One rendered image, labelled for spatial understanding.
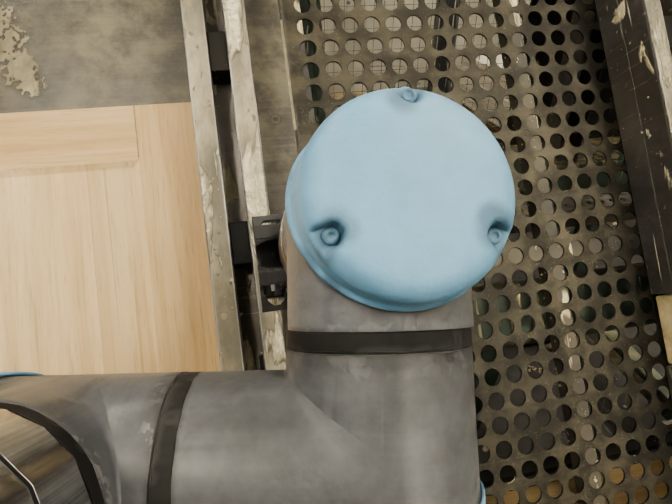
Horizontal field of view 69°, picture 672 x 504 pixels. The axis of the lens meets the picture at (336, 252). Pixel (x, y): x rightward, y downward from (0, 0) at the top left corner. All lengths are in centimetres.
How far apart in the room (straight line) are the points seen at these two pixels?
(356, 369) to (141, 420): 8
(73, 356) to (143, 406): 34
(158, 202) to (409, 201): 39
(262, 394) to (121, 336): 34
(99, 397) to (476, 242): 14
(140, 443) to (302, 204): 10
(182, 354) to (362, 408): 35
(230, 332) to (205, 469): 28
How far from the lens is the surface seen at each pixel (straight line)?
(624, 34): 72
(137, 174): 53
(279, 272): 30
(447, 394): 18
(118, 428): 19
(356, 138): 15
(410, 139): 16
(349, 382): 17
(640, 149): 69
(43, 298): 54
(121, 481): 19
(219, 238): 45
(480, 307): 62
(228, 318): 45
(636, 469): 93
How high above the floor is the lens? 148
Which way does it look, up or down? 33 degrees down
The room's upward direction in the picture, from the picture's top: straight up
